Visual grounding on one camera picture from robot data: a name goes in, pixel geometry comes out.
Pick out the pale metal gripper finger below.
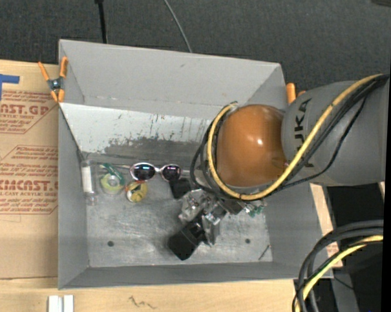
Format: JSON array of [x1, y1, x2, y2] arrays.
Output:
[[178, 190, 204, 222], [200, 213, 223, 247]]

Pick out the small black block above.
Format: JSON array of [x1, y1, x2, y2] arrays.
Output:
[[169, 176, 193, 200]]

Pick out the large black box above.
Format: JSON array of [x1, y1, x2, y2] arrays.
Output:
[[165, 220, 210, 263]]

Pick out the white-framed sunglasses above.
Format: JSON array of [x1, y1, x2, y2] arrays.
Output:
[[129, 161, 183, 184]]

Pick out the grey metal bin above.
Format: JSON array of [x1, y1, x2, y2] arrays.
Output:
[[47, 38, 345, 303]]

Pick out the clear plastic tube, white insert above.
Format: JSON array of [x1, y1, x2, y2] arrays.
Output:
[[78, 158, 101, 207]]

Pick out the brown cardboard board, red print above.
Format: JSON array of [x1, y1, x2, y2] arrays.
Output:
[[0, 58, 69, 283]]

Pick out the yellow ring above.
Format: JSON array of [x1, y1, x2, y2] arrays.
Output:
[[124, 178, 149, 204]]

